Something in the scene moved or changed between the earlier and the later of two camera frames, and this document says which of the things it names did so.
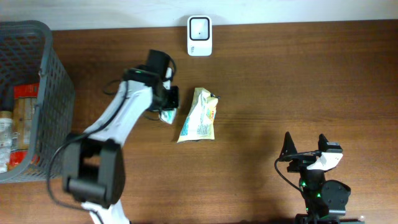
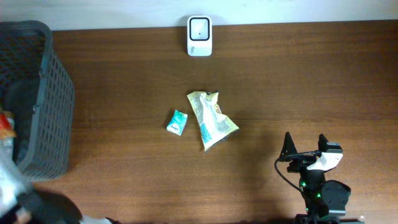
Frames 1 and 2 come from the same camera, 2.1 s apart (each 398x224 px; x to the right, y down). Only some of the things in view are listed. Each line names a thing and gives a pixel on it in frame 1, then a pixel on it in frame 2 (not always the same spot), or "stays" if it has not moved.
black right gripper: [300, 162] stays
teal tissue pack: [168, 116] to [177, 122]
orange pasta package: [25, 99] to [7, 127]
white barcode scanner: [199, 35] stays
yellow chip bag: [199, 124] to [213, 127]
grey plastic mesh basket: [37, 105] stays
